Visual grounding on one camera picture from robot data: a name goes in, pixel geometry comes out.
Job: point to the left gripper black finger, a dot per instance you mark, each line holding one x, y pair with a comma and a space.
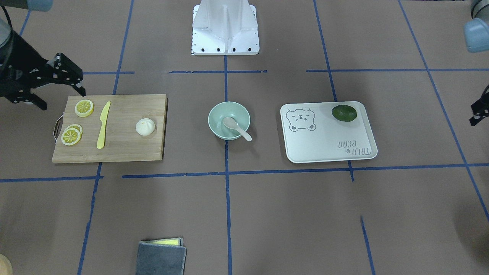
480, 108

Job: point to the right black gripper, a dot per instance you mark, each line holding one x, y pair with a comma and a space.
23, 64

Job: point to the white steamed bun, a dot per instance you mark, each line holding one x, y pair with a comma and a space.
145, 126

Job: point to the white ceramic spoon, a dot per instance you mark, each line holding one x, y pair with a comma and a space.
232, 124

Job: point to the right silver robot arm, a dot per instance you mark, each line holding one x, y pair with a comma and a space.
31, 5

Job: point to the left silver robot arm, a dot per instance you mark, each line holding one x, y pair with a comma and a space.
476, 33

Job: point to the light green bowl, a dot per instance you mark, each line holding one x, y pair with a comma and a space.
228, 109

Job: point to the bamboo cutting board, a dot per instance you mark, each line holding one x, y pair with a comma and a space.
122, 142

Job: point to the yellow plastic knife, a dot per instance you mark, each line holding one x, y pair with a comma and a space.
103, 119

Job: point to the green avocado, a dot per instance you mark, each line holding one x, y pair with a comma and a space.
344, 113

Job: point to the white bear serving tray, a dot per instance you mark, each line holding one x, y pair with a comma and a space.
312, 134

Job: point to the grey folded cloth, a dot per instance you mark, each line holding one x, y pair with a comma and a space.
160, 259

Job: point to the yellow sponge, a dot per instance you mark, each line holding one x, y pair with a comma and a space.
166, 241

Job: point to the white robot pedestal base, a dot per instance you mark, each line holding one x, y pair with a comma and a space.
225, 27

